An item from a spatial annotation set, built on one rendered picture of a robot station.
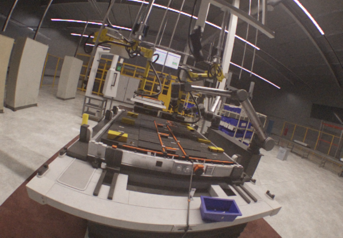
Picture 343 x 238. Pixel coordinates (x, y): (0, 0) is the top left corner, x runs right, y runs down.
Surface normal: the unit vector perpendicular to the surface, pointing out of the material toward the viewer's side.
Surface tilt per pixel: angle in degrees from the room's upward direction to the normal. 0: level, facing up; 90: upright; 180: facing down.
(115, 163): 90
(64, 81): 90
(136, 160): 90
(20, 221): 0
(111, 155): 90
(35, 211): 0
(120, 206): 0
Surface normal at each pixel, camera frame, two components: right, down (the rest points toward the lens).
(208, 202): -0.02, 0.00
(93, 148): 0.18, 0.14
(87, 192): 0.26, -0.96
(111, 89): 0.56, 0.22
